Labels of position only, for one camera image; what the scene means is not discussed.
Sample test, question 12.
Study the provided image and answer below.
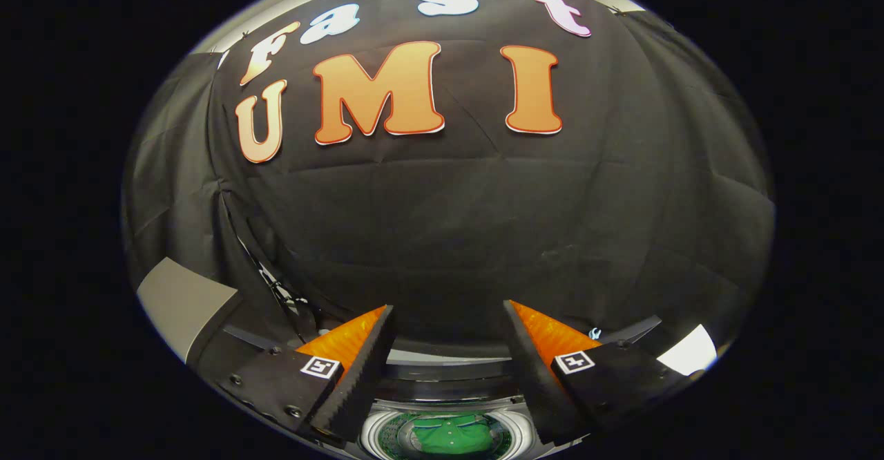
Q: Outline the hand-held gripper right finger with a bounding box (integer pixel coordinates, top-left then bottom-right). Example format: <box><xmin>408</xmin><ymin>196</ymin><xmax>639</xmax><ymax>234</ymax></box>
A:
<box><xmin>502</xmin><ymin>300</ymin><xmax>693</xmax><ymax>447</ymax></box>

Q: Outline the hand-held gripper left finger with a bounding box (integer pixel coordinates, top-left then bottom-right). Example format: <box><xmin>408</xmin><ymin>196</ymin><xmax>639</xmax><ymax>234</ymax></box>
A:
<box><xmin>213</xmin><ymin>304</ymin><xmax>398</xmax><ymax>444</ymax></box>

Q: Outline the dark washing machine lid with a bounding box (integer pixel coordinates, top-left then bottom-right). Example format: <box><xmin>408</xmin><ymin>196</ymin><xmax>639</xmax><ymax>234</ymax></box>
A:
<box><xmin>222</xmin><ymin>312</ymin><xmax>665</xmax><ymax>386</ymax></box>

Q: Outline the green polo shirt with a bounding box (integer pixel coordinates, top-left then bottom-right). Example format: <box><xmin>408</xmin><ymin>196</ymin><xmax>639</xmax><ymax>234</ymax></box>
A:
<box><xmin>410</xmin><ymin>414</ymin><xmax>495</xmax><ymax>456</ymax></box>

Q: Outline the white table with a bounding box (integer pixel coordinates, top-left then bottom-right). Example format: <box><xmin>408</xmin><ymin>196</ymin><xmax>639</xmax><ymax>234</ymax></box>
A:
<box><xmin>655</xmin><ymin>323</ymin><xmax>720</xmax><ymax>378</ymax></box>

